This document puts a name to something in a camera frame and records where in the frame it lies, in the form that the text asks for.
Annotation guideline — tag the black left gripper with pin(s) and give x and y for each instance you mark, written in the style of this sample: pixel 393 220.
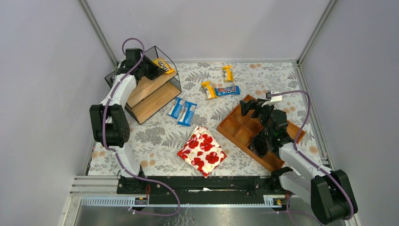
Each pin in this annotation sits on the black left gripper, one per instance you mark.
pixel 151 68

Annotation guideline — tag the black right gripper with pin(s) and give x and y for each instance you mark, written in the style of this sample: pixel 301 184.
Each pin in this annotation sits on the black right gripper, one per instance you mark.
pixel 256 108

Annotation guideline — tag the yellow m&m candy bag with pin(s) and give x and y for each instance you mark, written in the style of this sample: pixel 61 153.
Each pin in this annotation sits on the yellow m&m candy bag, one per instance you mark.
pixel 162 64

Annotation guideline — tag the blue white candy bar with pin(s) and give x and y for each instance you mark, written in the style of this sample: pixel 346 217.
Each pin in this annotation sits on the blue white candy bar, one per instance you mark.
pixel 189 109
pixel 174 112

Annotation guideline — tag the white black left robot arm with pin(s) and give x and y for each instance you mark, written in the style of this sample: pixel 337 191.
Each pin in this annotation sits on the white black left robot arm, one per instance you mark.
pixel 108 120

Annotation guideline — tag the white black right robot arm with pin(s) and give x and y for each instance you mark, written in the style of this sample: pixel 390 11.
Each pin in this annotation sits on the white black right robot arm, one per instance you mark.
pixel 328 191

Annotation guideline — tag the blue m&m candy bag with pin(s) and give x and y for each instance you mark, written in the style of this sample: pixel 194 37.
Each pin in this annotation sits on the blue m&m candy bag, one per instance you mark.
pixel 232 90

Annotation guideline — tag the yellow candy bar far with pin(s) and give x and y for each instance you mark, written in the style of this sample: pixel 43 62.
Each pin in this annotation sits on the yellow candy bar far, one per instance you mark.
pixel 228 73

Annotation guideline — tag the yellow candy bar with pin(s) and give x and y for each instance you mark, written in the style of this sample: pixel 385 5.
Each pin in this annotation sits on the yellow candy bar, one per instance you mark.
pixel 209 90
pixel 228 73

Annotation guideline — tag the yellow candy bar near centre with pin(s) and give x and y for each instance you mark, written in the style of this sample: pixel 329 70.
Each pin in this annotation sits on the yellow candy bar near centre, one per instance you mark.
pixel 209 90

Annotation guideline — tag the brown wooden divided tray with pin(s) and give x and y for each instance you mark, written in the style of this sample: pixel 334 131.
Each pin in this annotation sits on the brown wooden divided tray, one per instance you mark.
pixel 237 131

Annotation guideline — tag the floral patterned table mat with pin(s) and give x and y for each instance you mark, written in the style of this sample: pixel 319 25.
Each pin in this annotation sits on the floral patterned table mat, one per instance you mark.
pixel 165 148

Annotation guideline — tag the red poppy folded cloth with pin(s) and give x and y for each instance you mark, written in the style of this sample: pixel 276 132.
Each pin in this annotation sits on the red poppy folded cloth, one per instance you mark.
pixel 202 151

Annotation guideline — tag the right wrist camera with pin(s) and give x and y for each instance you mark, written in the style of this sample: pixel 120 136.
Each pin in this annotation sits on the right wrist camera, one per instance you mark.
pixel 273 96

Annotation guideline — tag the black wire wooden shelf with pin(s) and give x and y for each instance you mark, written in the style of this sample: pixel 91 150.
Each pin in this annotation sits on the black wire wooden shelf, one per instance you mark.
pixel 150 96

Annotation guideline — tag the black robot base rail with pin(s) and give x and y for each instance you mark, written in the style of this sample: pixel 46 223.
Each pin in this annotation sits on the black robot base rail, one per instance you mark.
pixel 240 190

